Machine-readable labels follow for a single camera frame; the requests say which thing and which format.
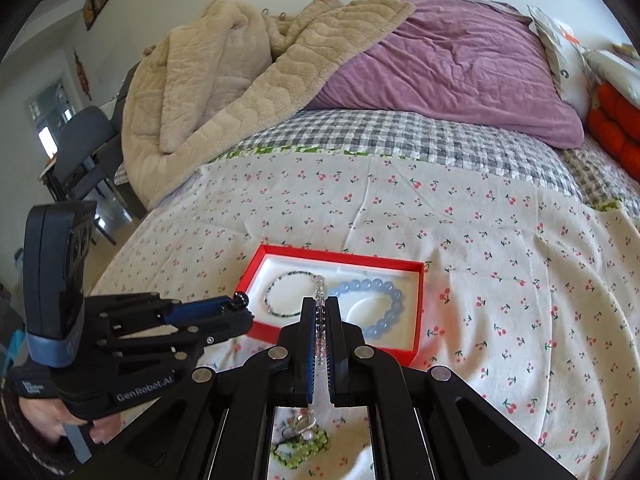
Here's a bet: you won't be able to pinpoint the small wall pictures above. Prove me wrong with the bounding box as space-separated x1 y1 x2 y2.
82 0 112 31

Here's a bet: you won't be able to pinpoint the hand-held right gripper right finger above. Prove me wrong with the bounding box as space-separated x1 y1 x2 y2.
326 297 546 480

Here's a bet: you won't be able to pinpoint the white cushion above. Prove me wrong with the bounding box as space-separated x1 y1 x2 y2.
584 47 640 97

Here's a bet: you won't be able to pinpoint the beige fleece blanket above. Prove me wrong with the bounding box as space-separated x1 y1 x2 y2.
122 0 416 211

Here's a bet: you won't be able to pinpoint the grey chair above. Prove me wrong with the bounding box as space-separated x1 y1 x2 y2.
46 105 127 247

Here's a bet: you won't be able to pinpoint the purple pillow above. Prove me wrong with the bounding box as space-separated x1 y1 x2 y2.
304 0 586 150

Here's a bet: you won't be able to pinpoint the orange knotted cushion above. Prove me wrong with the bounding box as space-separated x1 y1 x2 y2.
586 82 640 182

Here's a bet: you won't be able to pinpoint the green bead bracelet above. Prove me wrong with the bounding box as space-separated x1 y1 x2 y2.
271 429 330 469

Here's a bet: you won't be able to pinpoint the thin dark bead bracelet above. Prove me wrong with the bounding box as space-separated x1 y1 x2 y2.
264 270 317 318

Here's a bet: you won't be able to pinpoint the blue bead bracelet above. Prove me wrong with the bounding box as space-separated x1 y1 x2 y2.
328 277 404 348

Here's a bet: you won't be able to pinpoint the person's left hand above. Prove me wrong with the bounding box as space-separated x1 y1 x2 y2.
20 398 121 449

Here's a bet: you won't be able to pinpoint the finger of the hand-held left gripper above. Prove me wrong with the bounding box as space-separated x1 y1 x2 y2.
100 310 254 361
100 292 250 326

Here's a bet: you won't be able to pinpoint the printed white pillow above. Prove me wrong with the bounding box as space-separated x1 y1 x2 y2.
527 5 602 117

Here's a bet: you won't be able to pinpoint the clear bead bracelet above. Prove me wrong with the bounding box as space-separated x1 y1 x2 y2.
311 273 335 397

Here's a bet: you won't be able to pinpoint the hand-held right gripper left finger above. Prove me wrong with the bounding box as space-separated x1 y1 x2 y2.
127 297 318 480

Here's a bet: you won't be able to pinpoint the cherry print bed sheet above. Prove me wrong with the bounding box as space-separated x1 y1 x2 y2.
91 152 640 480

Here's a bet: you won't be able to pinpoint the red wall ornament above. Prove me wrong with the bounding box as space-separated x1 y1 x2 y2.
73 47 94 101

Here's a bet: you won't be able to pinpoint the red jewelry box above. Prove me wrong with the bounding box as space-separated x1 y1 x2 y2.
235 244 426 368

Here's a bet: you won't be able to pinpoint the small pearl bracelet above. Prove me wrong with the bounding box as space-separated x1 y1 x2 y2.
281 411 319 444

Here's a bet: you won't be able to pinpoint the grey checked bed sheet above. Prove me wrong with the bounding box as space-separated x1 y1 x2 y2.
206 108 640 207

